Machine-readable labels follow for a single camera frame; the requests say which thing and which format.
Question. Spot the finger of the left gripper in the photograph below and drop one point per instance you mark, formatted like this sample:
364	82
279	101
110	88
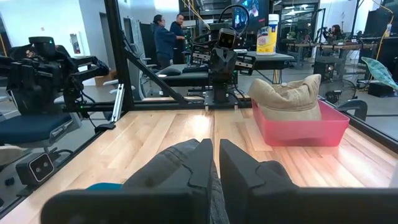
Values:
216	65
230	65

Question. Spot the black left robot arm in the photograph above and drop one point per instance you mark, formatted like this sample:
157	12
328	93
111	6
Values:
220	91

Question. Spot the silver aluminium bar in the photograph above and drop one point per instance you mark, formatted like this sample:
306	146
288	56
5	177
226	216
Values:
117	104

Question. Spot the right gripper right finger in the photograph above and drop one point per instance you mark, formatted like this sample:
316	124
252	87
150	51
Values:
245	174

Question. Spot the dark grey desk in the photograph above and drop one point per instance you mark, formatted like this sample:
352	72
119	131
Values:
273	59

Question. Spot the black chair armrest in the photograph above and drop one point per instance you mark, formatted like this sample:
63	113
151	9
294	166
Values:
353	107

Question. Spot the wooden work table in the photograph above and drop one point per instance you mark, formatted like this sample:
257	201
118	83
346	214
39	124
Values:
329	46

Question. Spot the black keyboard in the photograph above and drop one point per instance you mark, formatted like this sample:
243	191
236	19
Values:
196	69

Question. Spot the dark grey towel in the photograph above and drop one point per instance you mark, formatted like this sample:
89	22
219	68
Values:
178	149

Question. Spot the yellow wipes canister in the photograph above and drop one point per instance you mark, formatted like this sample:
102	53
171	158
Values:
267	37

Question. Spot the pink plastic tray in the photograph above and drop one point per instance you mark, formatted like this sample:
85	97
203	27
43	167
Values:
301	133

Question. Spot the cardboard box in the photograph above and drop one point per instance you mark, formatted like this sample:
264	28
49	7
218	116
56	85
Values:
104	78

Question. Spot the computer monitor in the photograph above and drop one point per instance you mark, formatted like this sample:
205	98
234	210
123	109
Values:
248	14

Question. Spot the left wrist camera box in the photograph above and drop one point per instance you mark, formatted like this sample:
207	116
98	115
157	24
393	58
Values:
226	39

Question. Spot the beige cloth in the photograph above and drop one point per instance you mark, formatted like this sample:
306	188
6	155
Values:
286	99

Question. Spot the black computer mouse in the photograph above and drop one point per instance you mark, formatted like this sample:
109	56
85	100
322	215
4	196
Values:
173	71

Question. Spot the person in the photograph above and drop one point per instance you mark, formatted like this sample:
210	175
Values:
334	32
178	37
163	40

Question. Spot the blue plastic tray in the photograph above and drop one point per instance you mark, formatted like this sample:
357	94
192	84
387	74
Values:
104	186

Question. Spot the navy padded seat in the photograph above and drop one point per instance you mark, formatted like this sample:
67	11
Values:
31	127

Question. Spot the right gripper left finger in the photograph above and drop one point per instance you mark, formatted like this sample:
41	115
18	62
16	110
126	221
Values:
202	174

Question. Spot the black depth camera box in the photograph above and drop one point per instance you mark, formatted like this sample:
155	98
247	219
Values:
35	168

